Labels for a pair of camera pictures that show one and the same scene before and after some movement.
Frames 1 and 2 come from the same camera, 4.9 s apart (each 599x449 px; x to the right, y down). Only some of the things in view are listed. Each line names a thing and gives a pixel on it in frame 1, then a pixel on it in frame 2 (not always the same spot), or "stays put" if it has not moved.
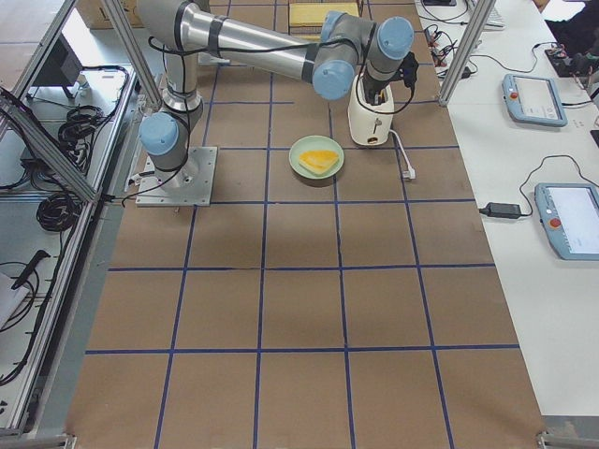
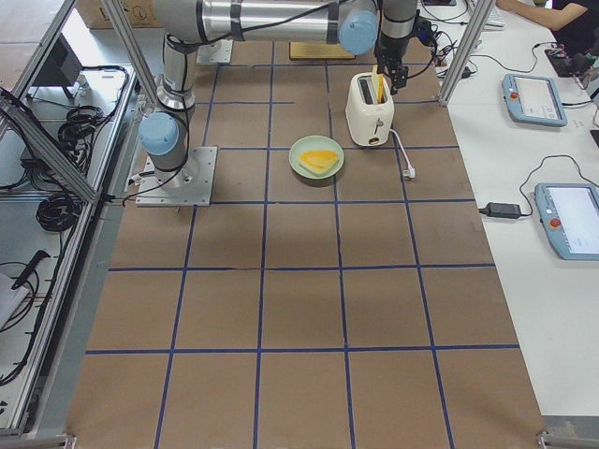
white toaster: (370, 123) stays put
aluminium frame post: (468, 51) stays put
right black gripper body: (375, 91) to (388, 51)
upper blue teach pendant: (534, 100) stays put
